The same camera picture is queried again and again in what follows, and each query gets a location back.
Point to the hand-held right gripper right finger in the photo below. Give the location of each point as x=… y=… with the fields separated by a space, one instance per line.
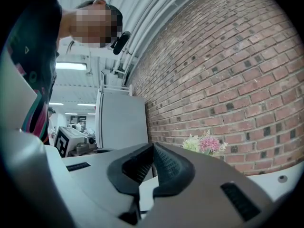
x=202 y=198

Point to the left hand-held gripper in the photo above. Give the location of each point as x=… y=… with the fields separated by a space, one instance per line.
x=69 y=139

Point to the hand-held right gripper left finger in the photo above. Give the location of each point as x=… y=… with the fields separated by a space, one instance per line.
x=95 y=174

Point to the narrow ceiling light strip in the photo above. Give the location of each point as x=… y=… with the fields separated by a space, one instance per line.
x=86 y=104
x=56 y=103

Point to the pink and white flower bouquet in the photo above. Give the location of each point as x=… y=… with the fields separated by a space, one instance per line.
x=209 y=144

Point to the white refrigerator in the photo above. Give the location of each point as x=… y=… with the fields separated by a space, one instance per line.
x=121 y=120

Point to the large rectangular ceiling light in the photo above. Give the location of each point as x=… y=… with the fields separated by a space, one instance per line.
x=71 y=66

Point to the grey round table grommet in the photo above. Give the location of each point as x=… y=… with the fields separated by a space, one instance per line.
x=282 y=178

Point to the person's dark patterned shirt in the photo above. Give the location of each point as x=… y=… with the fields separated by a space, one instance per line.
x=35 y=56

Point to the person's head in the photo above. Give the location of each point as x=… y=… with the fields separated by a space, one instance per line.
x=92 y=25

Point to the bundle of white ceiling pipes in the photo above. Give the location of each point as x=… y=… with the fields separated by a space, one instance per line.
x=142 y=27

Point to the black head-worn camera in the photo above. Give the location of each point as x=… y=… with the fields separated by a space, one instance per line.
x=120 y=43

